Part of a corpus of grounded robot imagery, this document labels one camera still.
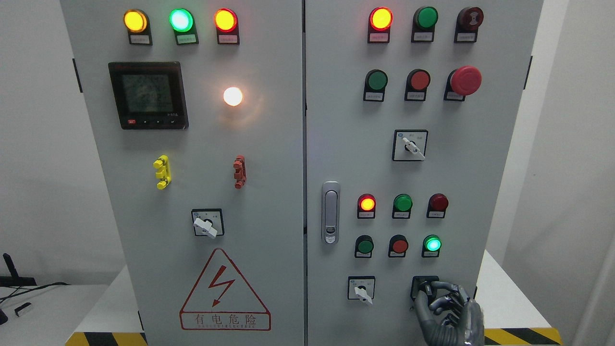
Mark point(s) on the red push button lower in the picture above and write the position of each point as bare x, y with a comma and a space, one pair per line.
398, 246

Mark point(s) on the green push button upper row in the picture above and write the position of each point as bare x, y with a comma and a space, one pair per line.
375, 85

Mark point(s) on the red emergency stop button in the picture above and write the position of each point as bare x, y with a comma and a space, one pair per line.
462, 82

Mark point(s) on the red push button upper row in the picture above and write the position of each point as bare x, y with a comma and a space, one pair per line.
417, 83

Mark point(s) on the green push button lower left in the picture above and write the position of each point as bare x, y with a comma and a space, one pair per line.
364, 247

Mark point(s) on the white selector switch door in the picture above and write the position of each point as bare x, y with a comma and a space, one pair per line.
208, 222
361, 288

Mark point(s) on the black antenna device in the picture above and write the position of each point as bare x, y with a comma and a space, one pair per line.
14, 279

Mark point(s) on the white glowing lamp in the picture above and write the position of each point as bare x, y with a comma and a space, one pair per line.
232, 96

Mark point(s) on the small black white adapter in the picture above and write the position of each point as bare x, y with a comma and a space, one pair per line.
23, 309

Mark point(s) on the white selector switch lower right door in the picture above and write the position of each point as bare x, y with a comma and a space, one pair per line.
361, 288

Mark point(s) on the red indicator middle right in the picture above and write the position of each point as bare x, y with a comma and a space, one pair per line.
437, 206

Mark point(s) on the red high voltage warning sticker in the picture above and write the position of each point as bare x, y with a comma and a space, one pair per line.
222, 299

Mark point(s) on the green lit indicator light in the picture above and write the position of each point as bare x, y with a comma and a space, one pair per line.
184, 27

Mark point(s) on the green indicator top right door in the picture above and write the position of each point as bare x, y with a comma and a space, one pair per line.
423, 25

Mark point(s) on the green indicator middle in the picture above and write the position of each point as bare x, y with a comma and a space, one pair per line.
402, 206

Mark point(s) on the red terminal connector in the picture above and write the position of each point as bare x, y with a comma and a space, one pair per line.
239, 171

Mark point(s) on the silver door handle lock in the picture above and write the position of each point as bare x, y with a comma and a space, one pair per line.
330, 212

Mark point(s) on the black monitor corner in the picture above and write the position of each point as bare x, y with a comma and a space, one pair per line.
3, 317

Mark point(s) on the black yellow hazard tape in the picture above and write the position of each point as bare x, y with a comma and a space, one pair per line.
106, 339
522, 337

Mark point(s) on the white selector switch left door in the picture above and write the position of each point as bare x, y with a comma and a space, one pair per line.
208, 222

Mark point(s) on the grey electrical cabinet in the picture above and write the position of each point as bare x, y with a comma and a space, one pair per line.
301, 65

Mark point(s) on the black yellow hazard tape right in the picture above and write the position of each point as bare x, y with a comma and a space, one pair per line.
522, 337

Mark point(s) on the black rotary knob switch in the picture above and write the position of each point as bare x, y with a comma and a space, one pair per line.
424, 284

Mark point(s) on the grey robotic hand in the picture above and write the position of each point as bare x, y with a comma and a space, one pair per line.
452, 319

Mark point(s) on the green push button lower right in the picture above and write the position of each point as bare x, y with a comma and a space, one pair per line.
431, 247

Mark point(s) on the yellow terminal connector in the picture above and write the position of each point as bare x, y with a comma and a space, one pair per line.
163, 172

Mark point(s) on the white selector switch upper right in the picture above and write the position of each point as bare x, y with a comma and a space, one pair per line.
409, 144

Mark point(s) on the dark red buzzer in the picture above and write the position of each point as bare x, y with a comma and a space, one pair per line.
467, 24

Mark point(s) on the black yellow hazard tape left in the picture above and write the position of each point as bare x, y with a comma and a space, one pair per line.
106, 339

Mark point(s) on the red orange indicator light left door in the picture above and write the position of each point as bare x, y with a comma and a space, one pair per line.
227, 27

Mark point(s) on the yellow indicator light top left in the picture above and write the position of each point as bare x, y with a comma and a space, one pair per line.
138, 27

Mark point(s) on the red lit indicator middle left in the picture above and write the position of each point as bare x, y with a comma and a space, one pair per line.
366, 206

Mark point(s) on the red lit indicator top right door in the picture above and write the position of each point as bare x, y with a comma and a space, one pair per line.
379, 25

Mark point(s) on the black digital power meter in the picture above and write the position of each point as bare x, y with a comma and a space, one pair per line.
149, 95

